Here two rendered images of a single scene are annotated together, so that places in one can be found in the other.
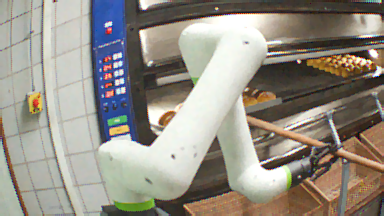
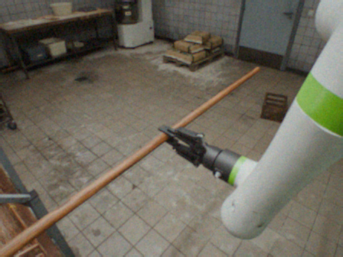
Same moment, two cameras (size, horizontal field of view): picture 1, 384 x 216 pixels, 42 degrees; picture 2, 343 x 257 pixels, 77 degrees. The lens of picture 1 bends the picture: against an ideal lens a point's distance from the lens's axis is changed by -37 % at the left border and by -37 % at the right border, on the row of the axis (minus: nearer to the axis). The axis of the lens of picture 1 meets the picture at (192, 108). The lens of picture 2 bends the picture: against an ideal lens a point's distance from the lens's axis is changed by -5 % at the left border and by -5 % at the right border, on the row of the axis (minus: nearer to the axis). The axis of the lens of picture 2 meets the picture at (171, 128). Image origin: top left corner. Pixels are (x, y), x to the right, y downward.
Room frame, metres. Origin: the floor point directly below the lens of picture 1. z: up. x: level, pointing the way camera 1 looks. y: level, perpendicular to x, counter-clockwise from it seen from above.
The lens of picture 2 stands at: (2.29, 0.05, 1.68)
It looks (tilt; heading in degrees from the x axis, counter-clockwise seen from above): 37 degrees down; 241
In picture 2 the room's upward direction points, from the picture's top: straight up
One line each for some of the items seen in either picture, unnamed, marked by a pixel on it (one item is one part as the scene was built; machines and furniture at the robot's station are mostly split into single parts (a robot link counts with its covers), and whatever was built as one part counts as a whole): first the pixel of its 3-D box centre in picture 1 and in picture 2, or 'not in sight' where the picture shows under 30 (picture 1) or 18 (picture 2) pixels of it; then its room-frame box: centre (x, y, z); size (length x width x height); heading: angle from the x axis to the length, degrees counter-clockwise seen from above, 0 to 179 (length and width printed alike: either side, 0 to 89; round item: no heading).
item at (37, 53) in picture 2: not in sight; (33, 51); (2.58, -5.10, 0.35); 0.50 x 0.36 x 0.24; 110
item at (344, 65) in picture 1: (344, 63); not in sight; (3.75, -1.07, 1.21); 0.61 x 0.48 x 0.06; 20
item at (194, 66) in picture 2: not in sight; (194, 56); (-0.48, -3.88, 0.07); 1.20 x 0.80 x 0.14; 20
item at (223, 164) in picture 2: (292, 175); (226, 166); (1.92, -0.28, 1.20); 0.12 x 0.06 x 0.09; 21
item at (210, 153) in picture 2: (308, 167); (206, 154); (1.94, -0.35, 1.20); 0.09 x 0.07 x 0.08; 111
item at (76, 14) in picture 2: not in sight; (63, 38); (1.92, -5.34, 0.45); 2.20 x 0.80 x 0.90; 20
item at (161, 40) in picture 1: (309, 26); not in sight; (3.14, -0.68, 1.54); 1.79 x 0.11 x 0.19; 110
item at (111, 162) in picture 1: (127, 176); not in sight; (1.70, 0.19, 1.36); 0.16 x 0.13 x 0.19; 41
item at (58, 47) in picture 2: not in sight; (53, 46); (2.18, -5.24, 0.35); 0.50 x 0.36 x 0.24; 112
